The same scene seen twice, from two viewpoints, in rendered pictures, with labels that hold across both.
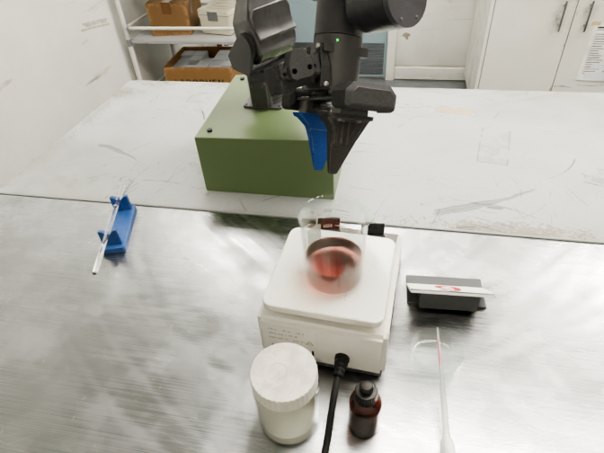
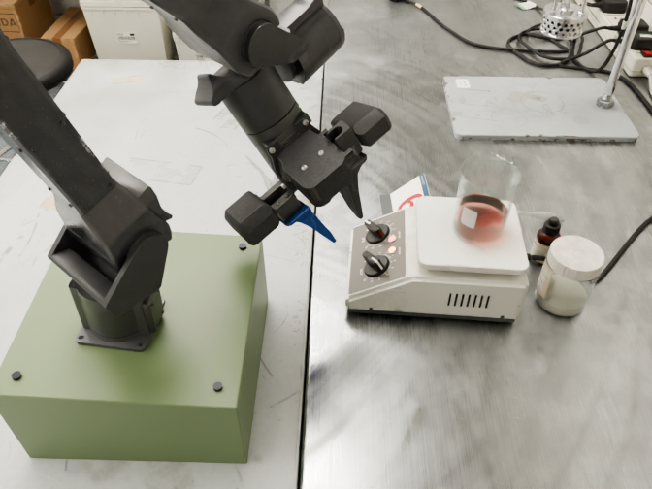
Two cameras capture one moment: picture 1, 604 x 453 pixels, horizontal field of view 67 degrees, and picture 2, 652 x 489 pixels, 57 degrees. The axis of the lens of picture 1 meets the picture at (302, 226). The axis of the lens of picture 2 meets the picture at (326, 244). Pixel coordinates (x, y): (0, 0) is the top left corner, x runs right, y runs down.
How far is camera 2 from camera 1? 0.75 m
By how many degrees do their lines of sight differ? 71
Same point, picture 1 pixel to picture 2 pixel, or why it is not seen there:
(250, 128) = (215, 330)
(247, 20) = (147, 208)
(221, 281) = (437, 386)
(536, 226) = not seen: hidden behind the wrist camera
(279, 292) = (511, 259)
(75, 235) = not seen: outside the picture
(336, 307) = (511, 224)
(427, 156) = (176, 220)
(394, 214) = (293, 246)
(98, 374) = (604, 469)
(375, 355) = not seen: hidden behind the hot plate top
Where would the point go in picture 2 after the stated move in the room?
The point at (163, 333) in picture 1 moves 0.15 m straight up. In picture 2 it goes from (529, 422) to (570, 328)
